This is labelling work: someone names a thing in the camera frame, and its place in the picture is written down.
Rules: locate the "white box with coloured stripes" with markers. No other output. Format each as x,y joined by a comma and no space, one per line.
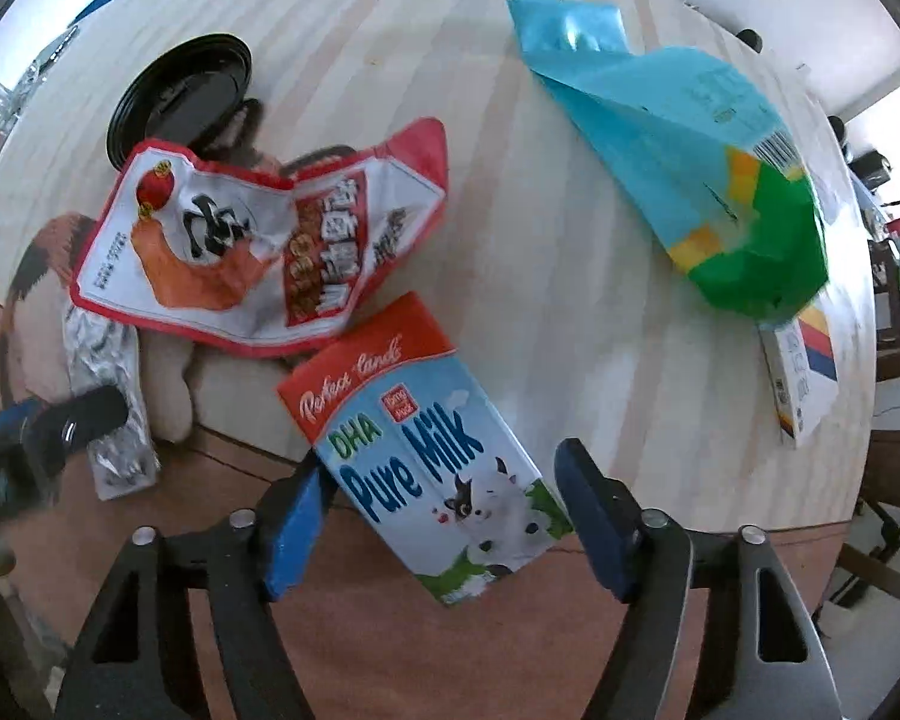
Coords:
802,390

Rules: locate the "silver foil wrapper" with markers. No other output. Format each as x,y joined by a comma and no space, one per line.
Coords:
105,360

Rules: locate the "blue white milk carton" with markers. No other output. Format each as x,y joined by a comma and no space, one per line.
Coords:
420,465

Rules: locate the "red white snack bag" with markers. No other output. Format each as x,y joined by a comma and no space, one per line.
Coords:
217,255

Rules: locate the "brown black beige plush toy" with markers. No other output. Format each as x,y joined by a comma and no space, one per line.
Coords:
169,397

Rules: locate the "blue green snack bag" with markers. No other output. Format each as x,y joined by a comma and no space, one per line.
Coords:
645,127

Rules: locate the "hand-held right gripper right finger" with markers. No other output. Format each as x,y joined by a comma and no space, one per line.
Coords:
591,521

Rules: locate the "black plastic lid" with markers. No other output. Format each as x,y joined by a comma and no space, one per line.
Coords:
172,97

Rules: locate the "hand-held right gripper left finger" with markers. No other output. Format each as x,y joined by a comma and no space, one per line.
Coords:
294,532

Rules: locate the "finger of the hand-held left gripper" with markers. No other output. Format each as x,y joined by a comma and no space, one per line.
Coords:
82,412

